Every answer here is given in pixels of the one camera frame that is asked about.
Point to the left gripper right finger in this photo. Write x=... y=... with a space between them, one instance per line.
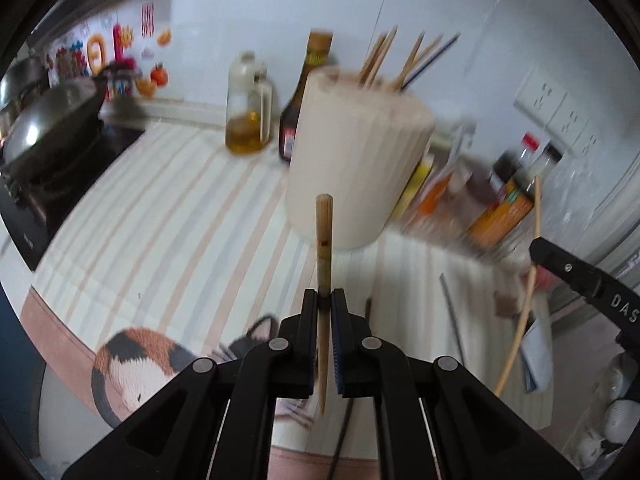
x=353 y=366

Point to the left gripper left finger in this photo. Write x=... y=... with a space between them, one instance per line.
x=296 y=364

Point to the light wooden chopstick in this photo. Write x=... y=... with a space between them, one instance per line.
x=526 y=306

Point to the long dark brown chopstick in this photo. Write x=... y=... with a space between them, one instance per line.
x=452 y=318

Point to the bamboo chopstick dark band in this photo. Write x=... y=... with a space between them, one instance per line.
x=324 y=230

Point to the black chopstick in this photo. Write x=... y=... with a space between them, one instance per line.
x=368 y=309

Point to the soy sauce bottle orange label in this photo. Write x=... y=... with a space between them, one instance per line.
x=515 y=201

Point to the red cap bottle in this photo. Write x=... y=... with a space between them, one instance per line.
x=511 y=160

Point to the white orange seasoning bag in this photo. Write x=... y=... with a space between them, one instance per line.
x=447 y=159

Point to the striped table mat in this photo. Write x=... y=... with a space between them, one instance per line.
x=187 y=240

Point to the yellow green bottle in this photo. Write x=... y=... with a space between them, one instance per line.
x=416 y=180

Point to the beige ribbed utensil holder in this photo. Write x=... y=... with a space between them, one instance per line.
x=359 y=145

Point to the oil glass jug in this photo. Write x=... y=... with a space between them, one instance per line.
x=248 y=123

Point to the brown sauce bottle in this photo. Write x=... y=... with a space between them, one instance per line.
x=317 y=54

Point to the chopsticks in holder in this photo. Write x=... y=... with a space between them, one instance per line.
x=420 y=57

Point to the black wok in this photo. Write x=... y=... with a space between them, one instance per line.
x=50 y=127

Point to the wall power sockets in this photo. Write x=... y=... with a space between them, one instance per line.
x=555 y=111

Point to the colourful wall stickers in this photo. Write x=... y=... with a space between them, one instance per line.
x=135 y=32

